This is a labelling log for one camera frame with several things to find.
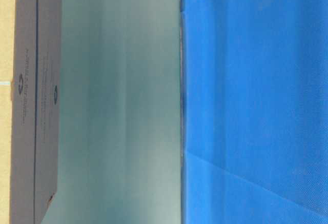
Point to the blue table mat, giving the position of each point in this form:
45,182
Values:
254,111

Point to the brown polymaker cardboard box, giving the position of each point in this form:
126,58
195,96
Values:
31,50

